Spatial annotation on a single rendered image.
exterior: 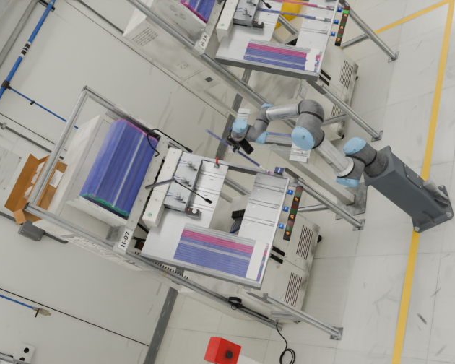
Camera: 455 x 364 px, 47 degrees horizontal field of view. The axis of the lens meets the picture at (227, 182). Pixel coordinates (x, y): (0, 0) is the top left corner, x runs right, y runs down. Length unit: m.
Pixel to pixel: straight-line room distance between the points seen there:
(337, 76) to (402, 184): 1.47
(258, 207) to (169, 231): 0.54
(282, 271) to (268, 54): 1.45
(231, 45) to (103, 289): 2.26
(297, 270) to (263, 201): 0.68
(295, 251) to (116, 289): 1.73
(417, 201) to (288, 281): 0.98
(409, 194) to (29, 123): 2.93
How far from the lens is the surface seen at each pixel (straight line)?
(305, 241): 3.64
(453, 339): 3.00
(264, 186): 3.13
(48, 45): 4.76
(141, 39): 3.80
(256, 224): 3.03
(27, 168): 3.32
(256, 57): 3.64
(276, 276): 3.43
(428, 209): 3.23
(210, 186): 3.15
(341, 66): 4.31
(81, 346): 4.53
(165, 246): 3.05
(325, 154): 2.61
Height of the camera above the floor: 2.54
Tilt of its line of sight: 30 degrees down
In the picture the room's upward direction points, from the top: 57 degrees counter-clockwise
